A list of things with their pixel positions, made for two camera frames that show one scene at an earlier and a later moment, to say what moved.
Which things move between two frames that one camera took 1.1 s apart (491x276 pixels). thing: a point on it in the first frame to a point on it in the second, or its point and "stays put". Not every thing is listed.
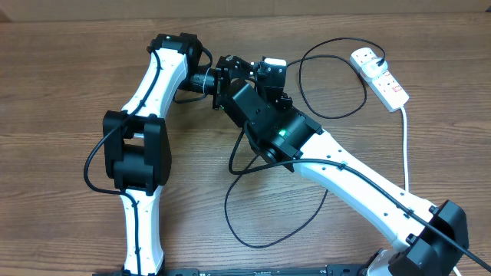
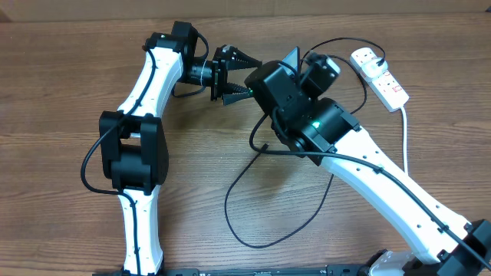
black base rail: (333, 271) stays put
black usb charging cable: (266, 244) to (340, 38)
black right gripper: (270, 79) to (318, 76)
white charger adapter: (371, 69) stays put
